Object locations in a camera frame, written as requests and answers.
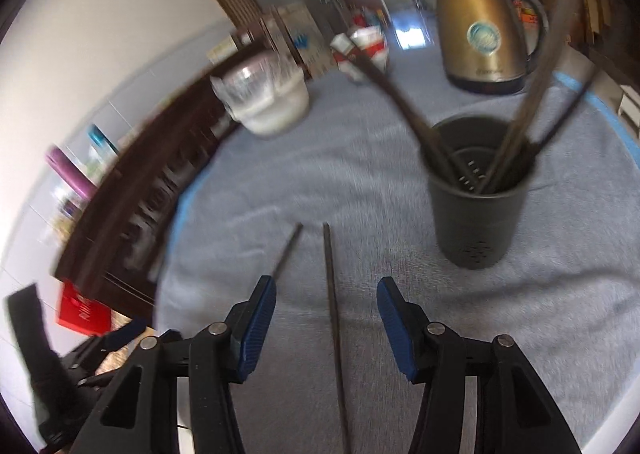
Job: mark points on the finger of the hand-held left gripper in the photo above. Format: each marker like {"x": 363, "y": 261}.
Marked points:
{"x": 130, "y": 338}

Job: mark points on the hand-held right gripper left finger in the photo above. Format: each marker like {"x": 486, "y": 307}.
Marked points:
{"x": 257, "y": 324}

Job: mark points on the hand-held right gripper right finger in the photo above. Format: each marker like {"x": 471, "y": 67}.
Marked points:
{"x": 395, "y": 329}

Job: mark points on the dark chopstick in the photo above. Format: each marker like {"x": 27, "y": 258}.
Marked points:
{"x": 395, "y": 96}
{"x": 289, "y": 251}
{"x": 332, "y": 324}
{"x": 537, "y": 73}
{"x": 570, "y": 108}

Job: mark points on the dark grey utensil holder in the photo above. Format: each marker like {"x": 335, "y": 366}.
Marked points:
{"x": 475, "y": 229}

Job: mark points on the red packet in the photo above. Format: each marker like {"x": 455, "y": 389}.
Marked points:
{"x": 82, "y": 314}

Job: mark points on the blue table cover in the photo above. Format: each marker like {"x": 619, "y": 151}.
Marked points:
{"x": 180, "y": 214}

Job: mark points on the dark carved wooden bench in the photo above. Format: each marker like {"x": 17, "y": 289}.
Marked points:
{"x": 140, "y": 194}

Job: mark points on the grey tablecloth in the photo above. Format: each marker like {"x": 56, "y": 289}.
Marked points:
{"x": 350, "y": 184}

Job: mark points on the purple container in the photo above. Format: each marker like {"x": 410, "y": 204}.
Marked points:
{"x": 70, "y": 173}

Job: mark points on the white pot with wrapped lid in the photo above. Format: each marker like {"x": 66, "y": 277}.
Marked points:
{"x": 270, "y": 103}

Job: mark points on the cardboard box with blue print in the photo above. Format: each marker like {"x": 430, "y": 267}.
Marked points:
{"x": 310, "y": 46}

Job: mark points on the gold electric kettle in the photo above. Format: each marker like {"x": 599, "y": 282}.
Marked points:
{"x": 475, "y": 33}

